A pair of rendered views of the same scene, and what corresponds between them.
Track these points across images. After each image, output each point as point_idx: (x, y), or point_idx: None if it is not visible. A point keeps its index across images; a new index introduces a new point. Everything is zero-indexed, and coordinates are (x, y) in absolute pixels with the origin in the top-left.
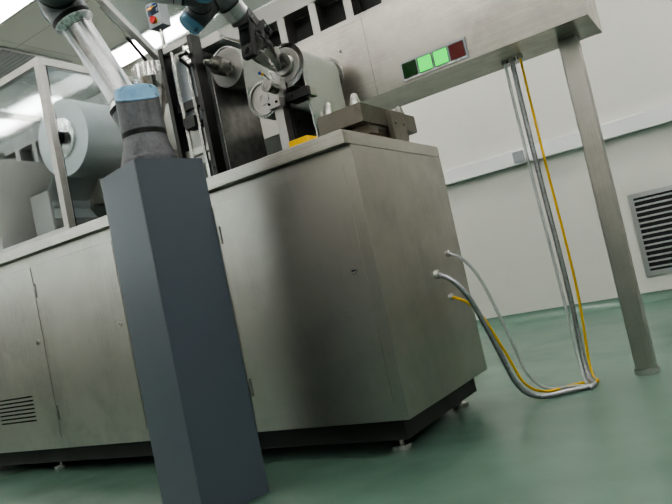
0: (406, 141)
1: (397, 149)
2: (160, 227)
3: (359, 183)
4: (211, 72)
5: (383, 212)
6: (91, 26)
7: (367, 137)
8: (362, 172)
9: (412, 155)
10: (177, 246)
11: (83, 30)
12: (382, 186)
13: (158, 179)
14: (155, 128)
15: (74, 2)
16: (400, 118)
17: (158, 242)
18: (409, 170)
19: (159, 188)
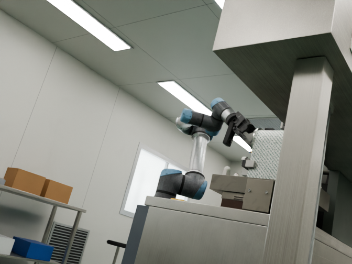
0: (231, 208)
1: (209, 215)
2: (131, 238)
3: (142, 233)
4: None
5: (156, 261)
6: (196, 140)
7: (171, 202)
8: (150, 227)
9: (234, 222)
10: (132, 249)
11: (193, 142)
12: (167, 241)
13: (140, 215)
14: (157, 190)
15: (192, 131)
16: (263, 186)
17: (128, 244)
18: (219, 235)
19: (138, 219)
